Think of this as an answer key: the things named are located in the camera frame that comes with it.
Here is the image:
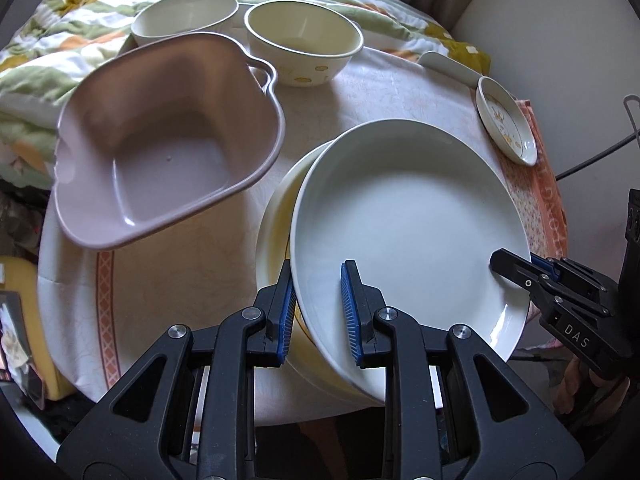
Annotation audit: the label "white tablecloth with orange border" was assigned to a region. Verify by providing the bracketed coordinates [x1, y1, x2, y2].
[37, 42, 566, 417]

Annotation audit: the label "black cable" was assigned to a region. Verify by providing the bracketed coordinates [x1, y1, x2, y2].
[554, 132, 640, 182]

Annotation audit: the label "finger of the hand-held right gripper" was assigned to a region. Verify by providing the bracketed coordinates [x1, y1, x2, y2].
[530, 254, 616, 312]
[489, 248, 567, 312]

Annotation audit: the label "large white plate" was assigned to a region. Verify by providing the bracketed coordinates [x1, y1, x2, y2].
[290, 119, 532, 406]

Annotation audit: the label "orange floral towel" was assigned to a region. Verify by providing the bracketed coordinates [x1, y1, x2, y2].
[500, 97, 569, 350]

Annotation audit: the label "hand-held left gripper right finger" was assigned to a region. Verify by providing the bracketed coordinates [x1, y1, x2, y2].
[340, 259, 585, 480]

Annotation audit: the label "printed photo book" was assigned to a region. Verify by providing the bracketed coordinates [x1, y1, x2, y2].
[0, 289, 47, 407]

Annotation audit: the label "person's right hand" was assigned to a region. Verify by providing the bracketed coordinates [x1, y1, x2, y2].
[554, 357, 631, 412]

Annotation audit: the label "yellow rimmed plate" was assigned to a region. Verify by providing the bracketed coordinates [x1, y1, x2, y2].
[256, 140, 386, 406]

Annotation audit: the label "cream ceramic bowl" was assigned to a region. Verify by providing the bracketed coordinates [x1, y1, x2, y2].
[131, 0, 240, 47]
[244, 1, 365, 88]

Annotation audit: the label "pink square basin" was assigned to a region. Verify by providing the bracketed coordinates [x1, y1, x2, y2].
[50, 31, 287, 251]

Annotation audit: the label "floral blanket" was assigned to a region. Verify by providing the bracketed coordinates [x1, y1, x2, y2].
[0, 0, 493, 191]

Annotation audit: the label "small printed saucer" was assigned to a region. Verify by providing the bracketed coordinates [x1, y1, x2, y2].
[475, 76, 540, 167]

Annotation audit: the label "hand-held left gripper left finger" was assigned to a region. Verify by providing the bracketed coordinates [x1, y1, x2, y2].
[56, 259, 297, 480]

